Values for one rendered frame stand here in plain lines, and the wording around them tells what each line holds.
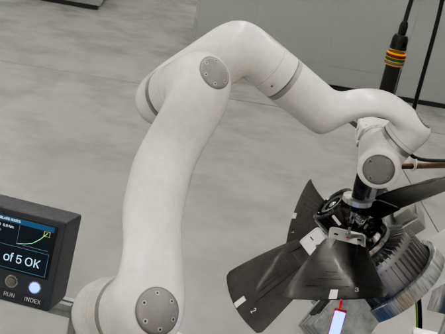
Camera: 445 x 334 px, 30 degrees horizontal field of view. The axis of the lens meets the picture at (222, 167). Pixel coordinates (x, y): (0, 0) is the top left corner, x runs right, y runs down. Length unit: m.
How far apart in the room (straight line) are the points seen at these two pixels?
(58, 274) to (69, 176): 3.19
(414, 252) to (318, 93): 0.66
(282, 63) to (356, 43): 6.03
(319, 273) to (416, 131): 0.43
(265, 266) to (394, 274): 0.33
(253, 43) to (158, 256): 0.44
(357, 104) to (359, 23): 5.93
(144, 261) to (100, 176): 3.71
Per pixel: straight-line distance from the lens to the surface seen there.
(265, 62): 1.47
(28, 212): 1.69
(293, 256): 2.08
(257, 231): 4.60
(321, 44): 7.47
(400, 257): 2.04
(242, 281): 2.12
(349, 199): 1.92
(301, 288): 1.81
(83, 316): 1.30
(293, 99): 1.51
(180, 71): 1.31
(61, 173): 4.91
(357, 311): 2.03
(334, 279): 1.83
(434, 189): 1.98
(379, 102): 1.55
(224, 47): 1.44
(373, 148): 1.57
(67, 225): 1.68
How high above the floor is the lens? 2.03
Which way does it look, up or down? 22 degrees down
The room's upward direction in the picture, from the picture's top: 11 degrees clockwise
